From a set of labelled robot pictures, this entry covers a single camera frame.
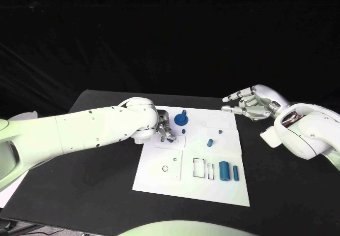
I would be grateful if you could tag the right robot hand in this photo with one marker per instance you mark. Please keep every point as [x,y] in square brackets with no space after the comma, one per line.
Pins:
[261,103]

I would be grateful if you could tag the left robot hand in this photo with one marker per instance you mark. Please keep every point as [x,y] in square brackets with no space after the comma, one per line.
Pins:
[163,125]

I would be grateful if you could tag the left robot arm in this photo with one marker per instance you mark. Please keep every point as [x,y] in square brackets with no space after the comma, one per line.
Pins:
[80,129]

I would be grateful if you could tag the white task board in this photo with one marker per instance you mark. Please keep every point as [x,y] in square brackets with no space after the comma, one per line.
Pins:
[194,188]

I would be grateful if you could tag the blue gear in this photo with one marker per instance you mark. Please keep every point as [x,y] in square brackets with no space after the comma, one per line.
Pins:
[182,119]

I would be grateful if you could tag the blue short cylinder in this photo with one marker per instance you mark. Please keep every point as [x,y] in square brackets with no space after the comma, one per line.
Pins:
[209,143]

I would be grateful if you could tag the blue large cylinder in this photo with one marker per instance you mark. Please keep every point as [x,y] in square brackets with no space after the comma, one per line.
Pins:
[224,171]

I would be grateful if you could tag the blue thin long cylinder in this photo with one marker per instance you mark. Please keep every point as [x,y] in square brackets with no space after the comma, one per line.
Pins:
[235,173]

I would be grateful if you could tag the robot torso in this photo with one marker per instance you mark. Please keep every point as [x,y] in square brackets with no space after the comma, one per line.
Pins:
[186,228]

